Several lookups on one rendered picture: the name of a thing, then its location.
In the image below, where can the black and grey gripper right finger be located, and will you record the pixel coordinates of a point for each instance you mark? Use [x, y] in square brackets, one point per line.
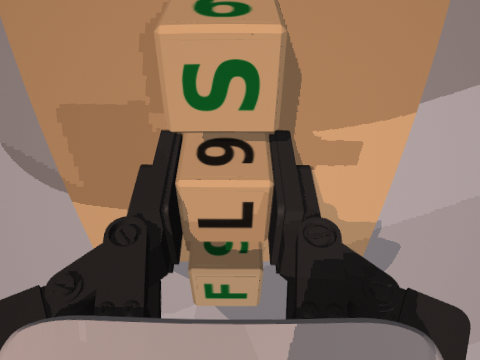
[326, 278]

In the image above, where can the tan square mat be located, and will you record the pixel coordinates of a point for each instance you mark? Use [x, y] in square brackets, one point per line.
[354, 75]

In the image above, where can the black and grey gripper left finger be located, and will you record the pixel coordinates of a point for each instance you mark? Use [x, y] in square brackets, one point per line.
[140, 247]

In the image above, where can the tan wooden block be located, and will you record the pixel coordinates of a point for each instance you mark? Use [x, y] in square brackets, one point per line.
[221, 65]
[226, 273]
[224, 187]

